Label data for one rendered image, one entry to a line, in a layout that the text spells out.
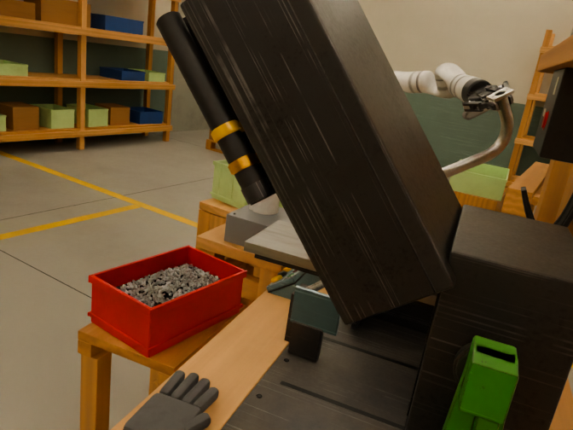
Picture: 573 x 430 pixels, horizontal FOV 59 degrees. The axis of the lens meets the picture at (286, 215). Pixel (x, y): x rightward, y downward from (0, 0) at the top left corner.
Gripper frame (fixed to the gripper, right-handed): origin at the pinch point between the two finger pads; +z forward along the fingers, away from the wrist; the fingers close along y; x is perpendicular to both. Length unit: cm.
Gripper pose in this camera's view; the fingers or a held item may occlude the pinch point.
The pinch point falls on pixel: (500, 101)
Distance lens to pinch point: 142.4
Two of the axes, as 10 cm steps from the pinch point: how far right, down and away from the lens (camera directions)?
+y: 8.9, -4.5, -0.6
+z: 1.5, 4.1, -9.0
